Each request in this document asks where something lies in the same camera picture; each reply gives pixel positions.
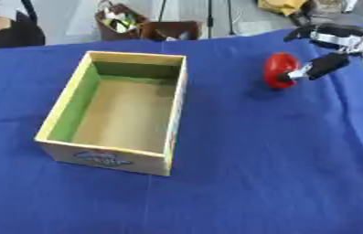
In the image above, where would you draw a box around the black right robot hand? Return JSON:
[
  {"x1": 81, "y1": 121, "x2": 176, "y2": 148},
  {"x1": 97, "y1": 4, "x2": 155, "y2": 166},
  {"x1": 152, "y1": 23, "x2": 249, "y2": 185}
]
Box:
[{"x1": 275, "y1": 23, "x2": 363, "y2": 83}]

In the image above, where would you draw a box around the red round toy fruit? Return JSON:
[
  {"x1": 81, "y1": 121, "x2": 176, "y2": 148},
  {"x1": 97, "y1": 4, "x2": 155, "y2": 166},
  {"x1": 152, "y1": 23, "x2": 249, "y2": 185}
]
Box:
[{"x1": 262, "y1": 51, "x2": 303, "y2": 90}]

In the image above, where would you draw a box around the brown open box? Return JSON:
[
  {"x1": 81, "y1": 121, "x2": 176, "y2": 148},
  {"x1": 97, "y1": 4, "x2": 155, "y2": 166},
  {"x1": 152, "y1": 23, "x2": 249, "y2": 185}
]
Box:
[{"x1": 137, "y1": 20, "x2": 204, "y2": 42}]

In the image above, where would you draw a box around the tan cardboard box green inside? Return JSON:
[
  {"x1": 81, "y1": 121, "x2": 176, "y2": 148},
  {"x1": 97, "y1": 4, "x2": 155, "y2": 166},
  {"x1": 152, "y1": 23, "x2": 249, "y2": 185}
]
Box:
[{"x1": 32, "y1": 50, "x2": 189, "y2": 177}]

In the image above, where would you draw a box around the yellow bag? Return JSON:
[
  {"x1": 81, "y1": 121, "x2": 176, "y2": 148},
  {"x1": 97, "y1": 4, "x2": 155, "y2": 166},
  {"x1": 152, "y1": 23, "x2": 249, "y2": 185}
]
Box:
[{"x1": 256, "y1": 0, "x2": 311, "y2": 16}]

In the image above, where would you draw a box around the black tripod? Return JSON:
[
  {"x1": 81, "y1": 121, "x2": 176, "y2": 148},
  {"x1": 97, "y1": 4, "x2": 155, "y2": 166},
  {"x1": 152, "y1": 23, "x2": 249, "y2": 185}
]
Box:
[{"x1": 156, "y1": 0, "x2": 238, "y2": 39}]

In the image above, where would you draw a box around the brown paper bag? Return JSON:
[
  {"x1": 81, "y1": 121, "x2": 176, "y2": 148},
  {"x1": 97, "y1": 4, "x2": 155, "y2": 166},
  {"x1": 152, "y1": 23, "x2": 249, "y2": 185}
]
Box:
[{"x1": 92, "y1": 2, "x2": 151, "y2": 42}]

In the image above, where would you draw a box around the person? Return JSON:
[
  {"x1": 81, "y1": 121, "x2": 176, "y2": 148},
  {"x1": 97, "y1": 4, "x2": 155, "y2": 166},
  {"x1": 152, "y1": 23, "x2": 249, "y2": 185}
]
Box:
[{"x1": 0, "y1": 0, "x2": 48, "y2": 58}]

